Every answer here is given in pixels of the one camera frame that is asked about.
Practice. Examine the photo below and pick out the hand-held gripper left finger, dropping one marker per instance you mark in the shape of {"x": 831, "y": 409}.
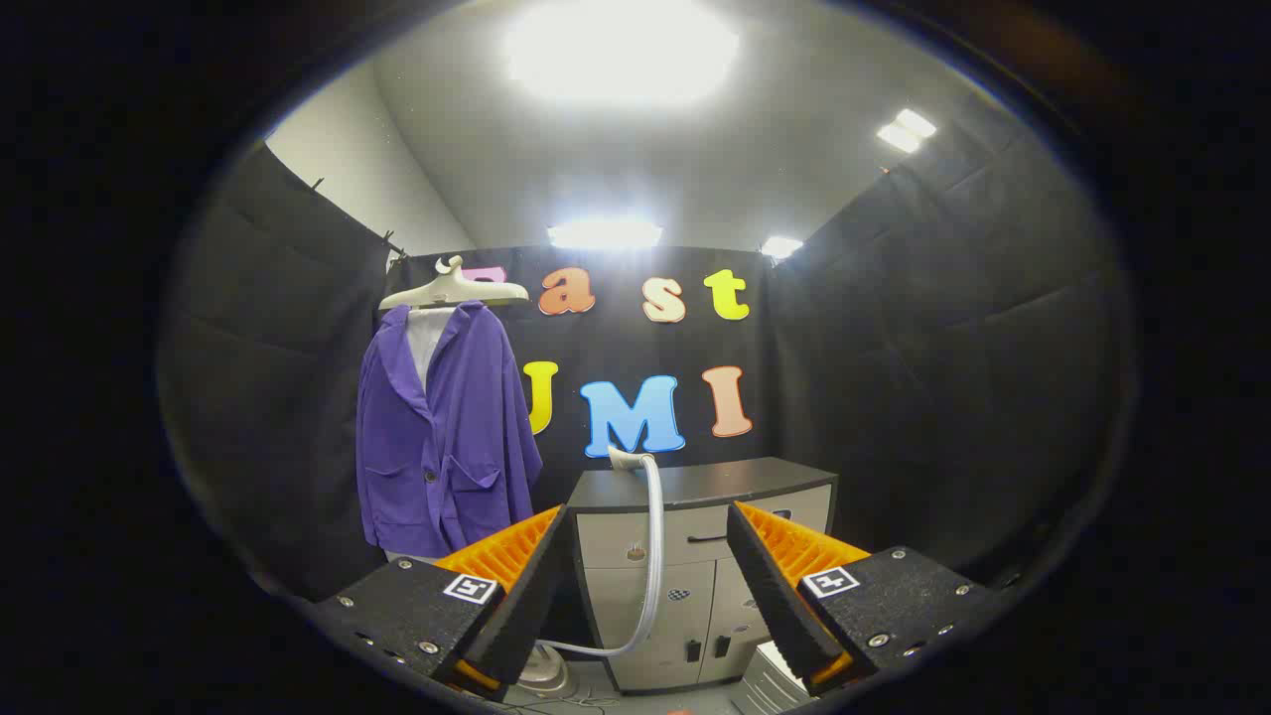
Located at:
{"x": 526, "y": 596}

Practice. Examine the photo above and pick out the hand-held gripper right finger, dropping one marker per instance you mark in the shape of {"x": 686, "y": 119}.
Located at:
{"x": 775, "y": 596}

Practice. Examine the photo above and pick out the grey garment steamer base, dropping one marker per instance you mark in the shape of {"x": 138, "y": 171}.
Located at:
{"x": 544, "y": 680}

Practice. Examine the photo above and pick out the white plastic clothes hanger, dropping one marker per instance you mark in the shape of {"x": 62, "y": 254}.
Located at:
{"x": 447, "y": 290}

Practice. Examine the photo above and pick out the grey cabinet with dark top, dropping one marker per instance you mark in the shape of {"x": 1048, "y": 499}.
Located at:
{"x": 695, "y": 487}

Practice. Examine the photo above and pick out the ceiling light panel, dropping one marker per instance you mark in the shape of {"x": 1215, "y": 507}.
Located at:
{"x": 780, "y": 247}
{"x": 604, "y": 234}
{"x": 621, "y": 50}
{"x": 906, "y": 131}

